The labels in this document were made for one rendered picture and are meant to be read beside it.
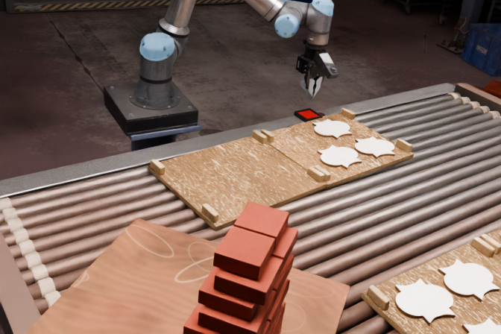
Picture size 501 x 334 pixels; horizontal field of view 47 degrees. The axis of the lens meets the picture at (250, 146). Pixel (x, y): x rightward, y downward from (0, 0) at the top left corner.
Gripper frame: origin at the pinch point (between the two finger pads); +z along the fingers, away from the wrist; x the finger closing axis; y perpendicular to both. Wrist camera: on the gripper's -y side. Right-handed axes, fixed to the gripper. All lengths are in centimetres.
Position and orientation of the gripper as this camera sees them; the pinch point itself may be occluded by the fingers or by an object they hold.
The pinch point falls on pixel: (312, 96)
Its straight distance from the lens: 214.8
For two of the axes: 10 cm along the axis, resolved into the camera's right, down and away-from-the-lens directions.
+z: -1.0, 8.7, 4.8
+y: -5.8, -4.4, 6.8
